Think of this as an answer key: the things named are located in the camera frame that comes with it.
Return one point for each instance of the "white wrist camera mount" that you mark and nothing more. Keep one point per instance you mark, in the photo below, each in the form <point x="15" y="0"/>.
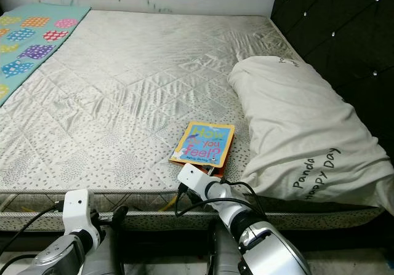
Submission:
<point x="80" y="210"/>
<point x="194" y="176"/>

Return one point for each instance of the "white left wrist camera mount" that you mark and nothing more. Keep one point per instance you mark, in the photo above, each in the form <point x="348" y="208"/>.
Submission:
<point x="80" y="210"/>

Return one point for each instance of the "blue yellow children's book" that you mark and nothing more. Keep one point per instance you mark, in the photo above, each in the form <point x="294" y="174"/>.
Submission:
<point x="202" y="143"/>

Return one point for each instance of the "teal patchwork dotted blanket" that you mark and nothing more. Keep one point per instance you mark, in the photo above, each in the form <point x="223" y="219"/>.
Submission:
<point x="31" y="41"/>

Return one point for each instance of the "white printed pillow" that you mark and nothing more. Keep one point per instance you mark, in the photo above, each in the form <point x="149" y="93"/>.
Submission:
<point x="301" y="121"/>

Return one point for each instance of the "grey left robot leg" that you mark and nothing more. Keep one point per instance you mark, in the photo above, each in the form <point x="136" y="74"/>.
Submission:
<point x="103" y="253"/>

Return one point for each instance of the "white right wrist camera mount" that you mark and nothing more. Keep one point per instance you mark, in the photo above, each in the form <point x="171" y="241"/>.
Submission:
<point x="194" y="176"/>

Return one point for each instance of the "quilted white mattress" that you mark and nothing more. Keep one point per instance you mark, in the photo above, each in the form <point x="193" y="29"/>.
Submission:
<point x="117" y="103"/>

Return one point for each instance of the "black tufted headboard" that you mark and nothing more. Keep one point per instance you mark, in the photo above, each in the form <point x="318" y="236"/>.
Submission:
<point x="338" y="35"/>

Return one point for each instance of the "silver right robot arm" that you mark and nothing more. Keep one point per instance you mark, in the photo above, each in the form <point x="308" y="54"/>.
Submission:
<point x="258" y="232"/>

